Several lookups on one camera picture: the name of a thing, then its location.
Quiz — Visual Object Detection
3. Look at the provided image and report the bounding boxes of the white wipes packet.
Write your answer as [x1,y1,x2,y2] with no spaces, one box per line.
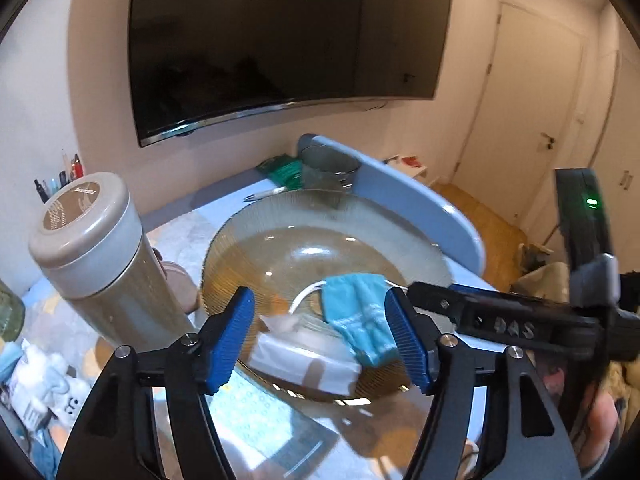
[247,313,362,396]

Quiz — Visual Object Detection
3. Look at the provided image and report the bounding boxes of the teal drawstring pouch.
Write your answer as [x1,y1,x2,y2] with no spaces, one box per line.
[320,273,398,367]

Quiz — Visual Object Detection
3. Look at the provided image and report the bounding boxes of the white bunny plush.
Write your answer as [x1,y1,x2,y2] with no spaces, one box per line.
[9,344,91,432]

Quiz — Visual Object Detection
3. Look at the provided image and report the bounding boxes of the right hand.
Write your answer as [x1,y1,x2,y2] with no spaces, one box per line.
[572,362,627,479]

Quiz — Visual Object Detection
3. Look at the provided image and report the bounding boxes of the blue table edge board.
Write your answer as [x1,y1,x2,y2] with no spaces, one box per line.
[296,133,486,276]

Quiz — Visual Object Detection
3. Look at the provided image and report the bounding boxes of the tan round handbag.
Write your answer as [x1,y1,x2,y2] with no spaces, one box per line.
[153,248,200,314]

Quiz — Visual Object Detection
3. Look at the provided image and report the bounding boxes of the beige thermos bottle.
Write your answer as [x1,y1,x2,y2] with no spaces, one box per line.
[28,172,193,352]

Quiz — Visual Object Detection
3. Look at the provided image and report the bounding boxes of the white door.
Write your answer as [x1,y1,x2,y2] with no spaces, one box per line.
[454,3,584,226]

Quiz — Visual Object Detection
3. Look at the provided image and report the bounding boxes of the glass bowl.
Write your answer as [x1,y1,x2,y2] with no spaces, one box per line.
[201,191,451,402]

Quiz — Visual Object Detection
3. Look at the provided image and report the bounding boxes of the wall television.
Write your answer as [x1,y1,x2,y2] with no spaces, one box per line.
[128,0,452,146]

